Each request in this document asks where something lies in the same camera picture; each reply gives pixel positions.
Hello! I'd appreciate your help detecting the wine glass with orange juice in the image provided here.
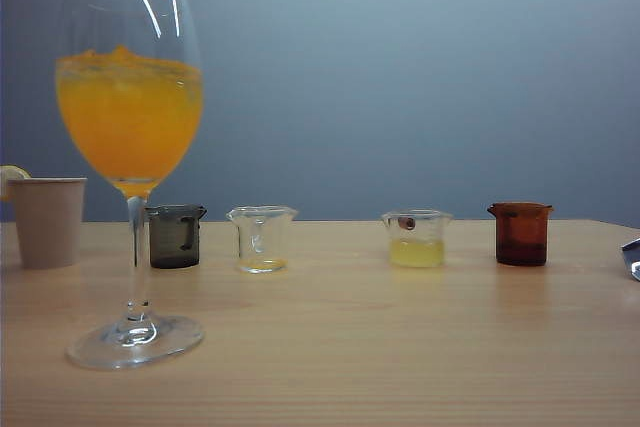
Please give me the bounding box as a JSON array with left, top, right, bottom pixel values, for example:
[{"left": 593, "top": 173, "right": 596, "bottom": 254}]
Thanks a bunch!
[{"left": 53, "top": 0, "right": 206, "bottom": 372}]

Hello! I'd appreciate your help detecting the beige paper cup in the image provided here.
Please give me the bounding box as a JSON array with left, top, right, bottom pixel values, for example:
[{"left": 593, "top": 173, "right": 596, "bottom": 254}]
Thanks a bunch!
[{"left": 6, "top": 176, "right": 88, "bottom": 270}]

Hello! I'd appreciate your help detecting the clear glass measuring cup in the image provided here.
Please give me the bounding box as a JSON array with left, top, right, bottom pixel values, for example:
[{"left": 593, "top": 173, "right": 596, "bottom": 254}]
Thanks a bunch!
[{"left": 225, "top": 204, "right": 300, "bottom": 275}]

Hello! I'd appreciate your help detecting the amber measuring cup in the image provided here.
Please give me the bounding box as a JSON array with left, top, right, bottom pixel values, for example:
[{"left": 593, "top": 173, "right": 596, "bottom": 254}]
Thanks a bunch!
[{"left": 487, "top": 201, "right": 555, "bottom": 267}]

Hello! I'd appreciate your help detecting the silver metal scoop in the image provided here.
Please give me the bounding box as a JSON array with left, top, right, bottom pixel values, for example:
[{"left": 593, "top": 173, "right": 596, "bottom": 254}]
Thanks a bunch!
[{"left": 620, "top": 235, "right": 640, "bottom": 282}]

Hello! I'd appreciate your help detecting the yellow lemon slice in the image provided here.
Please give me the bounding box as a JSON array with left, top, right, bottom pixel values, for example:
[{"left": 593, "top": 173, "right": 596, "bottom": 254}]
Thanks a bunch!
[{"left": 0, "top": 164, "right": 32, "bottom": 202}]

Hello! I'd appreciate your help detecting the clear measuring cup wooden handle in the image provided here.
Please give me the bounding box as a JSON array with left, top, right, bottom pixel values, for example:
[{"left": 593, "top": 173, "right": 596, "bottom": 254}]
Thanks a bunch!
[{"left": 380, "top": 208, "right": 454, "bottom": 269}]

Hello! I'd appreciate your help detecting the smoky grey measuring cup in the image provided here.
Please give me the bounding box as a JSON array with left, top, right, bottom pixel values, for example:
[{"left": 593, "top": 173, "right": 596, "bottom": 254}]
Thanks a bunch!
[{"left": 144, "top": 203, "right": 208, "bottom": 269}]

